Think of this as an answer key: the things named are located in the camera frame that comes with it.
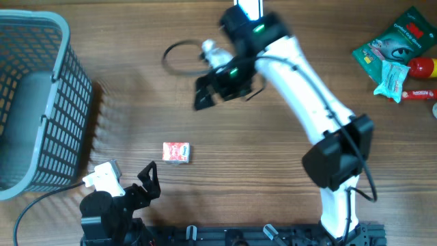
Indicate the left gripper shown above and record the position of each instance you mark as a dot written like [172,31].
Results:
[151,185]

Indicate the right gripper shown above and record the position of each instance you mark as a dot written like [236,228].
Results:
[214,79]

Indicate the red white tissue pack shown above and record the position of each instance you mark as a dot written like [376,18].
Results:
[176,152]

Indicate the teal wet wipes pack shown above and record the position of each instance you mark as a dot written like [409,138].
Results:
[393,76]

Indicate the green white glove package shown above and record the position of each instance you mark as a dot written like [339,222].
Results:
[408,37]

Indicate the red chili sauce bottle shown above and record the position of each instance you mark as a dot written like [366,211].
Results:
[422,68]

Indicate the red coffee stick sachet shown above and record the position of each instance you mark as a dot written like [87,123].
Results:
[418,95]

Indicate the green lid jar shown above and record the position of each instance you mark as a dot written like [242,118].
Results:
[434,110]

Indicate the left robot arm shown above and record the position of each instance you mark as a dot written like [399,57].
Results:
[107,213]

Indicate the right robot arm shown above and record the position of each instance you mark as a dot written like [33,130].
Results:
[340,140]

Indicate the white barcode scanner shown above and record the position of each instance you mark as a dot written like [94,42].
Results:
[254,9]

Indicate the grey plastic mesh basket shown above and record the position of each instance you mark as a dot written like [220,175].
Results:
[46,98]

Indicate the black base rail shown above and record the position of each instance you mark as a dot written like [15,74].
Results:
[293,235]

